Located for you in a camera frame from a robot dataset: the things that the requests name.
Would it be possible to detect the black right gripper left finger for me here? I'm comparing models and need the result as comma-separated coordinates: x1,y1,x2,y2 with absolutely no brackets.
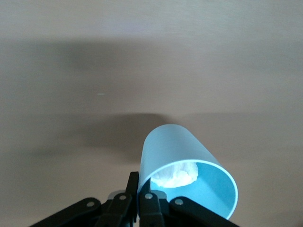
28,171,139,227

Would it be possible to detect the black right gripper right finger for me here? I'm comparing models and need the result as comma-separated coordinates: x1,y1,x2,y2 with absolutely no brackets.
138,181,240,227

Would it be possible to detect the blue cup holding white paper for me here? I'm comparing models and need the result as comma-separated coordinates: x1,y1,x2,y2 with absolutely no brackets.
138,123,239,220

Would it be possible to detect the crumpled white paper wad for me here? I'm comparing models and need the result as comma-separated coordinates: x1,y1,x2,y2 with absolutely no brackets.
150,161,199,189

